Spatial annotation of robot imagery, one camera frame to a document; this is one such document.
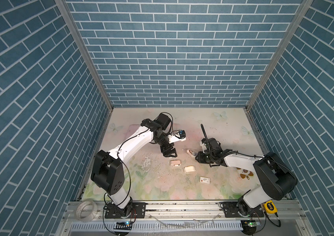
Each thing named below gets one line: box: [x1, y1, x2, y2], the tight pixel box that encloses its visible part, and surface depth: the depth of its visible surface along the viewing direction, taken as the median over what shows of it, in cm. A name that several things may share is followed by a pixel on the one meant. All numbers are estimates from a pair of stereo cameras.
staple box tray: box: [183, 165, 196, 173], surface depth 90 cm
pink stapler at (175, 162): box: [169, 159, 182, 167], surface depth 91 cm
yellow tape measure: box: [263, 200, 278, 214], surface depth 75 cm
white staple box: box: [199, 176, 211, 184], surface depth 84 cm
